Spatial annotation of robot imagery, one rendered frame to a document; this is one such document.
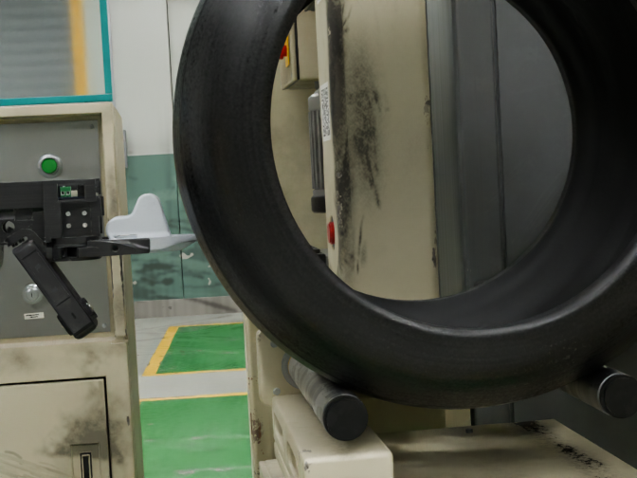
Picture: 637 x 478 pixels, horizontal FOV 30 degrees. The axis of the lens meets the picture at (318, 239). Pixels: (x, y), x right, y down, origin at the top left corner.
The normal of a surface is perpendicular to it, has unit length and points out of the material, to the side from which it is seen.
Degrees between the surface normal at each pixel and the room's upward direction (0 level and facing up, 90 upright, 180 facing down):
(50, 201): 90
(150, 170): 90
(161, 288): 90
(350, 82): 90
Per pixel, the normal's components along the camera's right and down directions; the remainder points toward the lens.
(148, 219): 0.18, 0.05
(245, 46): -0.05, 0.00
